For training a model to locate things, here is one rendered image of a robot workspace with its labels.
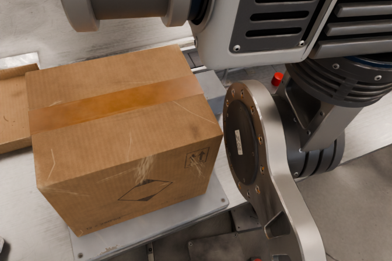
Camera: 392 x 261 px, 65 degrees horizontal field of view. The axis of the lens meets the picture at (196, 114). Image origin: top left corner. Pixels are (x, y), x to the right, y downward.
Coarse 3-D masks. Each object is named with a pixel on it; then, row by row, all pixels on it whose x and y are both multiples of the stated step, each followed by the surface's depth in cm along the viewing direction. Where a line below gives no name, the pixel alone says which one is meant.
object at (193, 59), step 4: (192, 52) 99; (196, 52) 99; (184, 56) 97; (188, 56) 97; (192, 56) 98; (196, 56) 98; (188, 60) 96; (192, 60) 96; (196, 60) 97; (200, 60) 97; (188, 64) 95; (192, 64) 95; (196, 64) 96; (200, 64) 96; (192, 68) 95
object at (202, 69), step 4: (196, 68) 95; (200, 68) 95; (204, 68) 95; (232, 68) 102; (236, 68) 102; (240, 68) 103; (192, 72) 94; (196, 72) 95; (200, 72) 97; (216, 72) 100; (220, 72) 100; (228, 72) 102
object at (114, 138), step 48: (48, 96) 54; (96, 96) 55; (144, 96) 56; (192, 96) 57; (48, 144) 48; (96, 144) 49; (144, 144) 50; (192, 144) 51; (48, 192) 46; (96, 192) 52; (144, 192) 60; (192, 192) 70
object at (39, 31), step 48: (0, 0) 113; (48, 0) 115; (0, 48) 99; (48, 48) 101; (96, 48) 103; (144, 48) 105; (384, 96) 102; (384, 144) 90; (0, 192) 72; (48, 240) 67; (144, 240) 69
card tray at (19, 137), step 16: (32, 64) 91; (0, 80) 91; (16, 80) 91; (0, 96) 87; (16, 96) 88; (0, 112) 84; (16, 112) 85; (0, 128) 81; (16, 128) 82; (0, 144) 75; (16, 144) 77
